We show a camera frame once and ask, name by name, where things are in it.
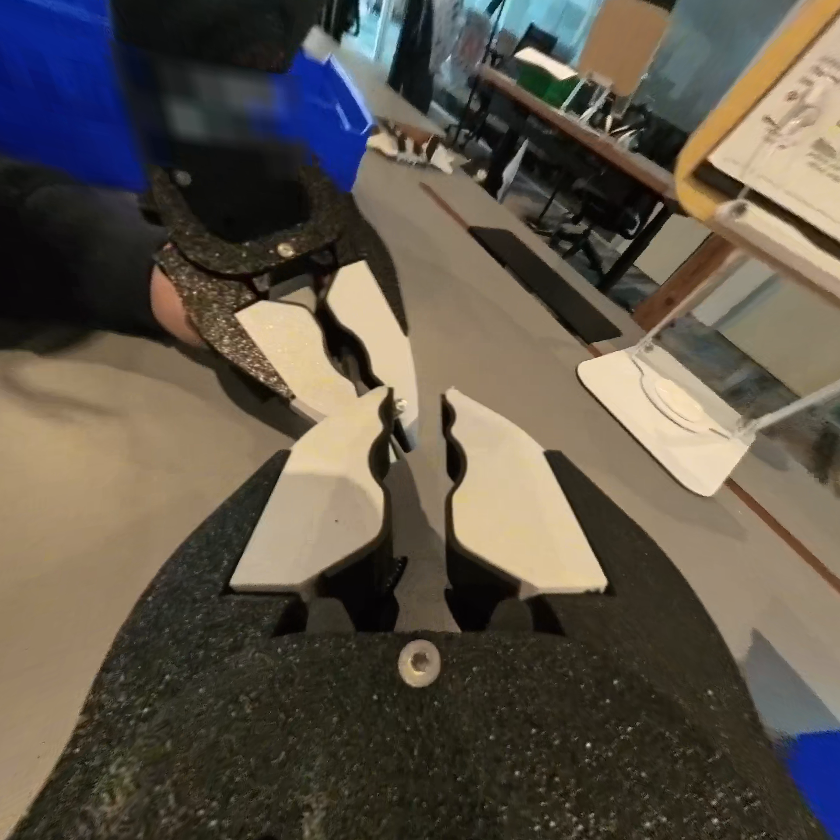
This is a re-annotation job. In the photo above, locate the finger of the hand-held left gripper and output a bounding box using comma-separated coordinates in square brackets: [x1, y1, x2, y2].
[325, 260, 421, 450]
[235, 299, 361, 422]

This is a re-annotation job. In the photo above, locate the pile of white parts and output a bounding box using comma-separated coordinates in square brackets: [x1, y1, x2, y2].
[366, 120, 475, 177]

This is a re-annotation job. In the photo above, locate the brown wooden leg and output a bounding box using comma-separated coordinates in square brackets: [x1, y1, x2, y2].
[633, 233, 732, 332]

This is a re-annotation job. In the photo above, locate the black office chair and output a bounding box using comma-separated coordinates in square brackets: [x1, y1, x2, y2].
[545, 164, 660, 277]

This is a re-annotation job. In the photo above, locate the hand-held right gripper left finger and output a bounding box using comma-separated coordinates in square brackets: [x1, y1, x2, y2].
[228, 386, 403, 598]

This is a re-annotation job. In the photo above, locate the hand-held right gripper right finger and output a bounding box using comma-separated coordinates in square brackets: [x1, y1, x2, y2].
[441, 388, 609, 601]

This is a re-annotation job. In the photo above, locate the blue plastic bin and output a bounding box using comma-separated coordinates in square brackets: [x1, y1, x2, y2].
[0, 0, 376, 194]

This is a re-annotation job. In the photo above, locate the person's left forearm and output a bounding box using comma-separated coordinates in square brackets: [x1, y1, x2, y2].
[0, 157, 173, 352]

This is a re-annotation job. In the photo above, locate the green box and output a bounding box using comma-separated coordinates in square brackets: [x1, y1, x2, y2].
[515, 49, 581, 109]

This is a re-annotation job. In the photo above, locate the brown cardboard panel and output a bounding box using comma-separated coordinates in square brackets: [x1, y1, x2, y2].
[576, 0, 672, 96]

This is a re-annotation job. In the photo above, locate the black table cable cover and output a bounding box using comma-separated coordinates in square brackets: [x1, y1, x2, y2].
[468, 225, 623, 347]

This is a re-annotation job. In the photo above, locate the white lamp stand base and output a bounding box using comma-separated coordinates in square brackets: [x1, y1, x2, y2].
[577, 193, 840, 497]

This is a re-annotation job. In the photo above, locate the person's left hand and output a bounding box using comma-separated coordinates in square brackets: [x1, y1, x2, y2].
[150, 266, 210, 349]

